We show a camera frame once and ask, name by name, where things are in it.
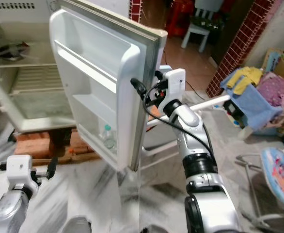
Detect white fridge door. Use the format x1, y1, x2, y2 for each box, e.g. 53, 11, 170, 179
48, 0, 168, 172

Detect dark bowl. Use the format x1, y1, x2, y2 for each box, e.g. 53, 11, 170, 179
0, 42, 32, 62

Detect blue cloth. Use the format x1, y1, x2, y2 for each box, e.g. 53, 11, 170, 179
219, 68, 284, 133

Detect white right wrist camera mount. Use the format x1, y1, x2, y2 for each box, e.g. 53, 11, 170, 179
166, 68, 187, 105

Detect white chair dark cushion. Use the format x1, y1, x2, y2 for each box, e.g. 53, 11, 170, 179
180, 0, 225, 52

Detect purple patterned cloth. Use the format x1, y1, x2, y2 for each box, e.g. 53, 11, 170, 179
255, 72, 284, 108

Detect colourful printed kids chair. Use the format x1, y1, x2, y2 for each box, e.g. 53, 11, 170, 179
260, 147, 284, 215

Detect red brick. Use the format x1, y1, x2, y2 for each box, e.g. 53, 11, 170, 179
69, 128, 95, 156
13, 131, 53, 159

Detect red brick pillar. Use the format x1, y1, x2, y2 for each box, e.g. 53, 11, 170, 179
205, 0, 276, 98

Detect silver left robot leg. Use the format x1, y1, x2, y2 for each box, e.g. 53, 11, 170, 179
64, 216, 95, 233

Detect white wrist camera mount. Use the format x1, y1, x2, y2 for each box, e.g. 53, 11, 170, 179
6, 154, 34, 193
166, 68, 187, 105

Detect white fridge body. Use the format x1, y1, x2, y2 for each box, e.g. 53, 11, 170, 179
0, 0, 80, 134

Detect yellow cloth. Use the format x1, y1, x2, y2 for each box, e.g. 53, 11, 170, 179
226, 67, 264, 96

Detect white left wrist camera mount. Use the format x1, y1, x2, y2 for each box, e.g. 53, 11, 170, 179
6, 154, 34, 193

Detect white wire fridge shelf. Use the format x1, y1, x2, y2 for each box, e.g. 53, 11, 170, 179
9, 63, 65, 94

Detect red plastic stool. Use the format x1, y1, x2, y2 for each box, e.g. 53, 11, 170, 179
165, 0, 196, 37

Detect clear bottle teal cap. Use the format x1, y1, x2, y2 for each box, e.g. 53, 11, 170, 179
101, 124, 118, 153

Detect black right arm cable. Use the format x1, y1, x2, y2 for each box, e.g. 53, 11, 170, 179
142, 85, 214, 163

